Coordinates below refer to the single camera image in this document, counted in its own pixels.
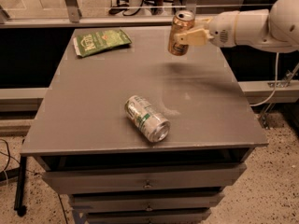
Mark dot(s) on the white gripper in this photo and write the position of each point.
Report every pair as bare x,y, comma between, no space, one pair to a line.
221,29

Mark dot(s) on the orange soda can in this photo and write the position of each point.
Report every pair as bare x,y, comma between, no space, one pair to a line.
182,22

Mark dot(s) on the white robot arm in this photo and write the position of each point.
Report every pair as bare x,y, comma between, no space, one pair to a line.
271,30

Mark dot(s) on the green jalapeno chip bag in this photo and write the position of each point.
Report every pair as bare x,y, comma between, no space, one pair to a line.
92,43

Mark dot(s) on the silver green soda can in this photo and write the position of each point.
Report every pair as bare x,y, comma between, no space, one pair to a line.
152,123

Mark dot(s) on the grey drawer cabinet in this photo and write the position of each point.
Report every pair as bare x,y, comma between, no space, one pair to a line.
139,136

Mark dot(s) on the middle grey drawer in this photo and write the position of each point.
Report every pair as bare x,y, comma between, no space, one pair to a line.
145,202

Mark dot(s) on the grey drawer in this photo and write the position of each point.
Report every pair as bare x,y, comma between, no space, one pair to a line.
145,202
175,216
161,177

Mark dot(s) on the top grey drawer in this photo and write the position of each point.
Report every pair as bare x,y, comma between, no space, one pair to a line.
161,177

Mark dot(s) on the grey metal railing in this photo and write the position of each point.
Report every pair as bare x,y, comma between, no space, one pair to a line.
90,13

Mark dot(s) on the bottom grey drawer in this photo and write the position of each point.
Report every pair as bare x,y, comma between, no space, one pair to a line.
175,216

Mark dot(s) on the black metal stand leg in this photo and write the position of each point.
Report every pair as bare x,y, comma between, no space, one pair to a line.
18,206

